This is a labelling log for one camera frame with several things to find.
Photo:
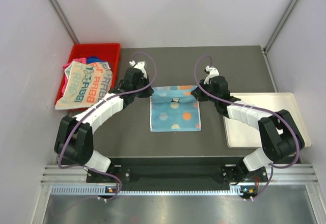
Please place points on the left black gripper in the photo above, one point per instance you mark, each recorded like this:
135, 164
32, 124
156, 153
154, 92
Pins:
147, 92

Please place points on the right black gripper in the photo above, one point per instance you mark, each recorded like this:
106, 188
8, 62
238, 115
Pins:
199, 95

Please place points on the beige rabbit letter towel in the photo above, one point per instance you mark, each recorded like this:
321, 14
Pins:
86, 85

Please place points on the blue polka dot towel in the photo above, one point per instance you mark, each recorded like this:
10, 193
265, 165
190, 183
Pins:
174, 108

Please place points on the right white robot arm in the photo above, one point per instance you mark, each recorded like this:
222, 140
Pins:
279, 134

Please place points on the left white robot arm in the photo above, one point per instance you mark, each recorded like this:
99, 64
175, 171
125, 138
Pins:
74, 140

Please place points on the dark blue towel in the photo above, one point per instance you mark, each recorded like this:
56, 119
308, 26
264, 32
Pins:
94, 61

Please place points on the white plastic tray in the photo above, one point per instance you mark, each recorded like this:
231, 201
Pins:
240, 135

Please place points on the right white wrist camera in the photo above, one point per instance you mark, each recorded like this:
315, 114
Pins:
211, 72

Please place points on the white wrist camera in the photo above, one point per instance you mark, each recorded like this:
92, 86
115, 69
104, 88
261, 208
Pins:
211, 72
140, 65

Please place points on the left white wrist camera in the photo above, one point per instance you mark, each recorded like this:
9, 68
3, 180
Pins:
140, 65

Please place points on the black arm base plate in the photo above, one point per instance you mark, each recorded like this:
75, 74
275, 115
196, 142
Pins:
182, 173

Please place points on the aluminium frame rail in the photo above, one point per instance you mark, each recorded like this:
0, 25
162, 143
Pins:
298, 174

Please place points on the grey slotted cable duct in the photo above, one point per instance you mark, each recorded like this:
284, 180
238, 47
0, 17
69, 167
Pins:
103, 190

